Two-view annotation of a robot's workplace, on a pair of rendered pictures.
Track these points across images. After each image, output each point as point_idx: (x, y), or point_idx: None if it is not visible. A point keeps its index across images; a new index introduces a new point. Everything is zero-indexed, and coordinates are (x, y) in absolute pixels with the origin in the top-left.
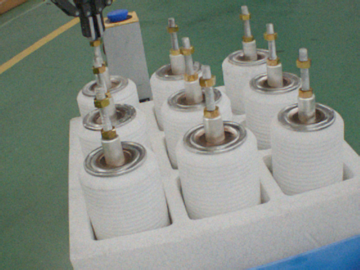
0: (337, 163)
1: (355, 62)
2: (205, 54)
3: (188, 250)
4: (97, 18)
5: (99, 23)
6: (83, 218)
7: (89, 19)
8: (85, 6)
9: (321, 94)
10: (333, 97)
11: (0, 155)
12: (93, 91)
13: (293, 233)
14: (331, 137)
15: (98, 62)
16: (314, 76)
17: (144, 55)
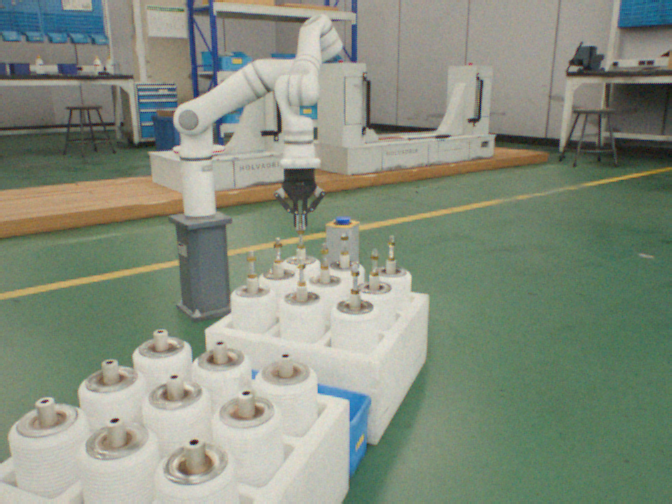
0: (359, 340)
1: (590, 324)
2: (471, 277)
3: (259, 349)
4: (302, 217)
5: (303, 220)
6: (231, 318)
7: (296, 216)
8: (295, 207)
9: (515, 334)
10: (521, 340)
11: None
12: (291, 260)
13: (316, 368)
14: (353, 320)
15: (277, 241)
16: (530, 320)
17: (350, 252)
